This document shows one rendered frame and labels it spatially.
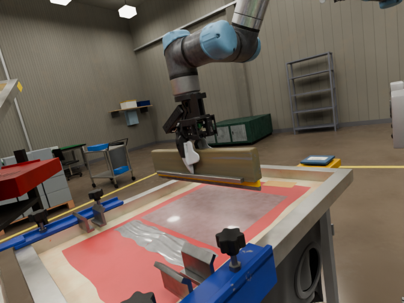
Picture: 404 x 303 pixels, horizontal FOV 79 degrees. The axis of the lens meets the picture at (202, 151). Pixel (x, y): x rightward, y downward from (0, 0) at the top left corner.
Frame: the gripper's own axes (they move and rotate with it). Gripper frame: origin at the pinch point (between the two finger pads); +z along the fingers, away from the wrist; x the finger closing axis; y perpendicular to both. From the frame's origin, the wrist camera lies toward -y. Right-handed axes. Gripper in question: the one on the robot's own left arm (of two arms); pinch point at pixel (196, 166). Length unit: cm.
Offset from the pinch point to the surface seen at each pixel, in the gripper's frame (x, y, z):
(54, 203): 30, -408, 91
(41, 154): 39, -444, 11
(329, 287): 51, 12, 70
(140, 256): -23.2, 2.3, 13.7
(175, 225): -9.8, -2.0, 13.7
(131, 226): -17.5, -12.5, 13.0
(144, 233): -17.5, -5.2, 13.1
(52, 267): -37.5, -14.0, 13.7
